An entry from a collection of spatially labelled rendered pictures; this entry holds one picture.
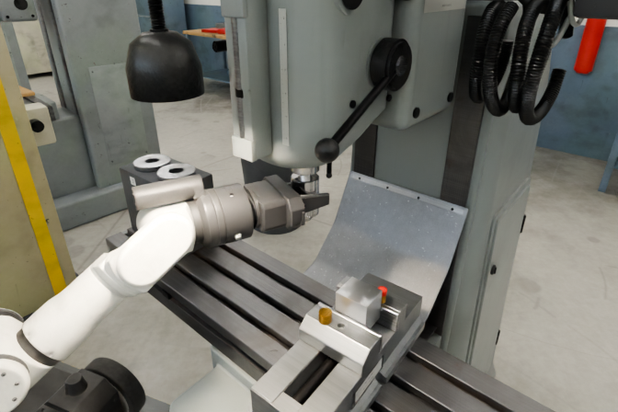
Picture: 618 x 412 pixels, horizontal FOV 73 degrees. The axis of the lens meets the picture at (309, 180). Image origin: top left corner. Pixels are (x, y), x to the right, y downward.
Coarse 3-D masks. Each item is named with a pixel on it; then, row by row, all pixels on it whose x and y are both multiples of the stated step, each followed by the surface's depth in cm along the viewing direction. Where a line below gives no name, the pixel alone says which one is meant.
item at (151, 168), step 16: (144, 160) 106; (160, 160) 106; (176, 160) 109; (128, 176) 104; (144, 176) 101; (160, 176) 98; (176, 176) 98; (208, 176) 101; (128, 192) 107; (128, 208) 110
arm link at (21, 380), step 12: (12, 312) 57; (0, 360) 47; (12, 360) 48; (0, 372) 47; (12, 372) 48; (24, 372) 49; (0, 384) 47; (12, 384) 48; (24, 384) 49; (0, 396) 48; (12, 396) 48; (24, 396) 50; (0, 408) 48; (12, 408) 49
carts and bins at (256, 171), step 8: (248, 168) 266; (256, 168) 262; (264, 168) 260; (272, 168) 259; (280, 168) 260; (288, 168) 262; (248, 176) 269; (256, 176) 265; (264, 176) 262; (280, 176) 263; (288, 176) 265; (264, 232) 285; (272, 232) 283; (280, 232) 284; (288, 232) 286
